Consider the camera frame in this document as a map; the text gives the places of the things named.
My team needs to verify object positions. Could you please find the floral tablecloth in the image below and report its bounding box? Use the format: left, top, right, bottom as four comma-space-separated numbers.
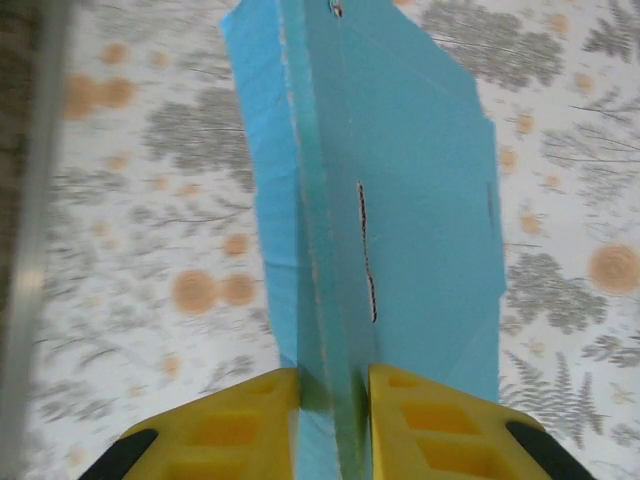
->
0, 0, 640, 480

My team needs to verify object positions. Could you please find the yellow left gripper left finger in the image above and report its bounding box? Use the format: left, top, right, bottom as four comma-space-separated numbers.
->
84, 367, 301, 480

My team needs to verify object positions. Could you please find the blue and white paper box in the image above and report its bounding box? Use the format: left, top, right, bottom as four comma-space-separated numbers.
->
218, 0, 509, 480

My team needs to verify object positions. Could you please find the aluminium table side rail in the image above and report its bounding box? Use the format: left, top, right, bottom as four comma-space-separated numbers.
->
0, 0, 76, 480

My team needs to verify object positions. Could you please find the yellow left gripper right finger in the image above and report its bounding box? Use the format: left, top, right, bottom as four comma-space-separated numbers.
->
368, 363, 596, 480

